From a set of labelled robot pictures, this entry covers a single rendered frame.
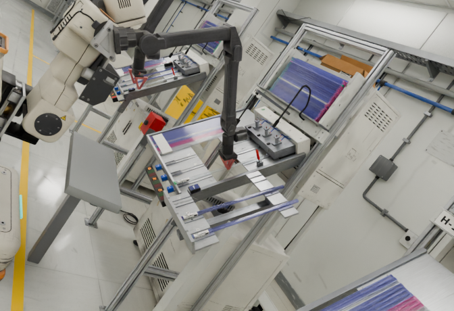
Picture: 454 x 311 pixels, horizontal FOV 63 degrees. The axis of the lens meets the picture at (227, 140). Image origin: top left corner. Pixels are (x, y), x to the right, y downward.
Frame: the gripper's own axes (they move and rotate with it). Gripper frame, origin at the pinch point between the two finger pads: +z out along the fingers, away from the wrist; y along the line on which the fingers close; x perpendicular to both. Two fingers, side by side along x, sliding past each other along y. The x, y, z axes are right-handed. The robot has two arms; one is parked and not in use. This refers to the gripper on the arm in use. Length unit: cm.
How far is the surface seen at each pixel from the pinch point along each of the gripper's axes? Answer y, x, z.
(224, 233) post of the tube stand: -35.7, 18.1, 8.7
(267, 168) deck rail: -10.1, -17.8, -0.4
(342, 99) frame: -12, -59, -33
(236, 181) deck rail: -10.0, 0.0, 2.6
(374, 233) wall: 11, -139, 108
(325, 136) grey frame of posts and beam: -14, -49, -14
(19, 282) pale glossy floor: -1, 105, 34
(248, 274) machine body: -10, -10, 74
